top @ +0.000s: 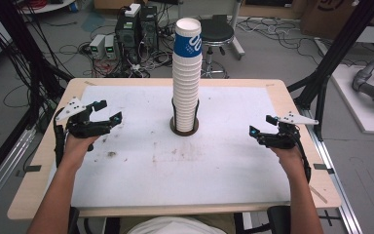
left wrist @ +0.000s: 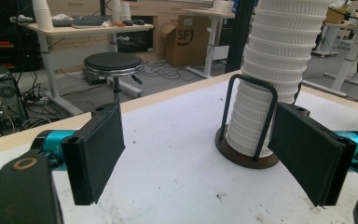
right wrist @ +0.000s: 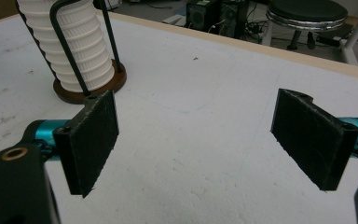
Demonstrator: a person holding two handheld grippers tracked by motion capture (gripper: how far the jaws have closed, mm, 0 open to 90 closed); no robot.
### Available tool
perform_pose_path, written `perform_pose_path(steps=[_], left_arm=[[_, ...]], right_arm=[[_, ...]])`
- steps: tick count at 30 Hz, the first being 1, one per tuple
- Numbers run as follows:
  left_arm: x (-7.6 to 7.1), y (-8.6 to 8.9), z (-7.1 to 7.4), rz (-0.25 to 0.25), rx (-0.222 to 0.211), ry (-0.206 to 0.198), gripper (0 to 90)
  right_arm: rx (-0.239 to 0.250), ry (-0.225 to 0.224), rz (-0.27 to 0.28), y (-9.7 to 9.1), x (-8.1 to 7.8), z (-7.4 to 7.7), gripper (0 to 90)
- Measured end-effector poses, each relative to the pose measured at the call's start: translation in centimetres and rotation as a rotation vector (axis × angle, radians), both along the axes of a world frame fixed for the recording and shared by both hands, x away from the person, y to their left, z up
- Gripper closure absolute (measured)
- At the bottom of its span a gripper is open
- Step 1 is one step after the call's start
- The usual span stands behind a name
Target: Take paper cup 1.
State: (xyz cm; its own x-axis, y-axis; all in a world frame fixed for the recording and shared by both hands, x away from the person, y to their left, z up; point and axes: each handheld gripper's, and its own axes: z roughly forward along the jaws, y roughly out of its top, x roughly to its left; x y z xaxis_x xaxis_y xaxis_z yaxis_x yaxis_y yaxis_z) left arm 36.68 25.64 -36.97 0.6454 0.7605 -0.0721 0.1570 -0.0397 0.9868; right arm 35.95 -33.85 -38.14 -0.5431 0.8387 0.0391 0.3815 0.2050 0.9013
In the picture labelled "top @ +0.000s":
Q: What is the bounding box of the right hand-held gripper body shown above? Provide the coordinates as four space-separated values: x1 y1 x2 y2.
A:
257 111 319 150

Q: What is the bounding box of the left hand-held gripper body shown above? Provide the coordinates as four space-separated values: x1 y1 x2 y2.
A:
54 97 114 139

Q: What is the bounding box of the black cup holder stand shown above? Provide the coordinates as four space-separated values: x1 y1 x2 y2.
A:
169 97 200 137

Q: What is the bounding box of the stack of white paper cups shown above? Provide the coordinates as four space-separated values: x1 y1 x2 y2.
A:
171 52 204 133

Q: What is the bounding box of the person's right hand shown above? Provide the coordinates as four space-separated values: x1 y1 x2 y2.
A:
268 145 304 178

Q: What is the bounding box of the person's left hand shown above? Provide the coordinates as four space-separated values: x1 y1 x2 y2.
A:
61 134 100 171

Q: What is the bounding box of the black tape strip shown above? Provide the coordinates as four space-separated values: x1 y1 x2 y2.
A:
313 163 336 176
23 164 43 174

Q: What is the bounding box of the grey power supply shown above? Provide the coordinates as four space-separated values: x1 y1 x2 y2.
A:
89 33 107 60
104 34 118 60

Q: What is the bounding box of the black computer tower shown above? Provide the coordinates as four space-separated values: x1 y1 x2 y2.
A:
139 5 160 53
114 13 141 64

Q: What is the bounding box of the black chair armrest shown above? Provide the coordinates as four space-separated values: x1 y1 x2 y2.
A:
266 205 292 234

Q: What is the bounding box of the white platform board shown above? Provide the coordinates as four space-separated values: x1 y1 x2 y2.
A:
330 63 374 137

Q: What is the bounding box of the white foam board mat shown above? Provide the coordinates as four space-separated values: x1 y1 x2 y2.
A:
47 85 292 209

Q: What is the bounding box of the white box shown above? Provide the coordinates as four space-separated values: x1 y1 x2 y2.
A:
124 3 142 19

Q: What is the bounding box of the black round stool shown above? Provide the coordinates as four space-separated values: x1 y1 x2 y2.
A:
198 14 236 79

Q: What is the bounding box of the white round table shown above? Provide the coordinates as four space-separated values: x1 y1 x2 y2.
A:
19 0 76 15

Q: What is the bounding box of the cardboard box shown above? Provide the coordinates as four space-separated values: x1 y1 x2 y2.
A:
299 0 366 41

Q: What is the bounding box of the person's white shirt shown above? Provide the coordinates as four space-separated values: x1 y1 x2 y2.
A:
126 215 227 234

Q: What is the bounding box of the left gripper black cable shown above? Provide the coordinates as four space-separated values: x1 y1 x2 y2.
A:
53 107 68 168

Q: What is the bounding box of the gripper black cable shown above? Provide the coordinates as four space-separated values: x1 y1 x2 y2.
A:
53 107 68 168
291 128 313 184

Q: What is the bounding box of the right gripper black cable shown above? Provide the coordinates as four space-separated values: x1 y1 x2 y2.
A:
291 128 313 184

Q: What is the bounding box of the aluminium rail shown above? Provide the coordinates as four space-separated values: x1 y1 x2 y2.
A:
300 106 365 234
0 125 37 217

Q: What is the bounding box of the black metal frame post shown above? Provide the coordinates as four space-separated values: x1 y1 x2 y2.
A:
0 0 74 131
286 0 374 141

